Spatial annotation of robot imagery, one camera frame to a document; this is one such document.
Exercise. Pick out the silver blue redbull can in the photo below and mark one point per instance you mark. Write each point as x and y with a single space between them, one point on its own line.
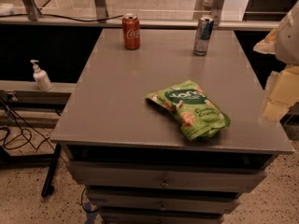
203 34

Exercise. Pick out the middle grey drawer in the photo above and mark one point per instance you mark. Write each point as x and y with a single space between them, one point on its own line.
162 201

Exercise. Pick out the grey drawer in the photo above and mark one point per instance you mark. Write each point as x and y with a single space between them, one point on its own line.
132 175
144 217
162 201

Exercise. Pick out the top grey drawer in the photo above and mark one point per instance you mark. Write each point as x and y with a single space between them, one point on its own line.
132 175

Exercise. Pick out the black table leg bar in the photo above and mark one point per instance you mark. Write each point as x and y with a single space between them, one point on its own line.
48 188

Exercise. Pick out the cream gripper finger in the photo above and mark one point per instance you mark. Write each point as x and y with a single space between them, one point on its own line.
267 45
281 93

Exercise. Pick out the grey drawer cabinet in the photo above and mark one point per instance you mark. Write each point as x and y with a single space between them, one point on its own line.
158 135

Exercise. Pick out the white pump dispenser bottle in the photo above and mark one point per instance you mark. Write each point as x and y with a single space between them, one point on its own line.
41 77

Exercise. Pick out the red coca-cola can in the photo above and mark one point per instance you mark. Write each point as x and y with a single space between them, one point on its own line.
131 31

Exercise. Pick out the bottom grey drawer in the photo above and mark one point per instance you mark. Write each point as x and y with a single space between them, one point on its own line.
144 217

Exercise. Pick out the green rice chip bag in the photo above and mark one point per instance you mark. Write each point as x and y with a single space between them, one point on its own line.
188 104

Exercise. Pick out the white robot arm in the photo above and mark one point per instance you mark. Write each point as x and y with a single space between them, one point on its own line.
287 43

